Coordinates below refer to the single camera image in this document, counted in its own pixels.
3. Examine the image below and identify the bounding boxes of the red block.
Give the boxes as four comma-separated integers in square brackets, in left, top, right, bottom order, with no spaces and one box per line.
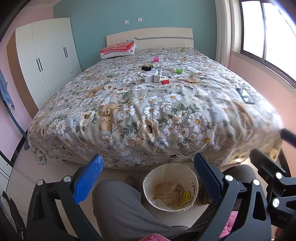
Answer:
[161,79,170,85]

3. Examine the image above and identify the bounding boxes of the white milk carton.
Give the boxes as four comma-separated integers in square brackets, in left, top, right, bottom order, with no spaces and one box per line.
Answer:
[154,69,162,83]

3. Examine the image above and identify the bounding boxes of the small white red box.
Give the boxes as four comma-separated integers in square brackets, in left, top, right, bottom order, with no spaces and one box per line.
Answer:
[142,71,154,83]

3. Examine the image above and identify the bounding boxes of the white trash bin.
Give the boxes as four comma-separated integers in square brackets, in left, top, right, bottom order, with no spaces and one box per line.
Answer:
[142,163,199,214]

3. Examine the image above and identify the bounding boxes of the grey trousered leg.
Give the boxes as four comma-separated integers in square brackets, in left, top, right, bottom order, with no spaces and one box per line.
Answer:
[92,180,186,240]

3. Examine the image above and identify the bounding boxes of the black smartphone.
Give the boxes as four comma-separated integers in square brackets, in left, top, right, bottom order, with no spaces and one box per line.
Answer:
[236,88,254,104]

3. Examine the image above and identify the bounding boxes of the floral bedspread bed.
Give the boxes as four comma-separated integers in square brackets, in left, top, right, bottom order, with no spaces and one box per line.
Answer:
[28,48,282,168]

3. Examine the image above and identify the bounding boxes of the blue hanging cloth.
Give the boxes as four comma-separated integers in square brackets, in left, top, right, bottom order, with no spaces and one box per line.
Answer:
[0,70,15,110]

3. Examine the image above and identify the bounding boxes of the black cylinder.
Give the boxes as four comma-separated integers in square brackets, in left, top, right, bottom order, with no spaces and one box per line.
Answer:
[141,66,152,71]

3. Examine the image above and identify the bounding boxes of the white wardrobe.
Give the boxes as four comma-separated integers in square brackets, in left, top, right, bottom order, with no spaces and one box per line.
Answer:
[6,18,82,118]

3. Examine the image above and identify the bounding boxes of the cream curtain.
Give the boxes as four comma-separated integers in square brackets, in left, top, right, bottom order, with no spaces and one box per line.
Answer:
[215,0,232,68]

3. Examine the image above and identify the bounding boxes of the cream wooden headboard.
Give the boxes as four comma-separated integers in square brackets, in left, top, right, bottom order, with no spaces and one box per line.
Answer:
[106,27,194,50]

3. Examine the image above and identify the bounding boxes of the folded red pink clothes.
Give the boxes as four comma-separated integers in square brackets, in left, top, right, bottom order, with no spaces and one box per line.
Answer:
[100,42,134,54]

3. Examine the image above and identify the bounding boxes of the window with dark frame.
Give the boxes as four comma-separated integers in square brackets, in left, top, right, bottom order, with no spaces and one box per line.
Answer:
[239,1,295,88]

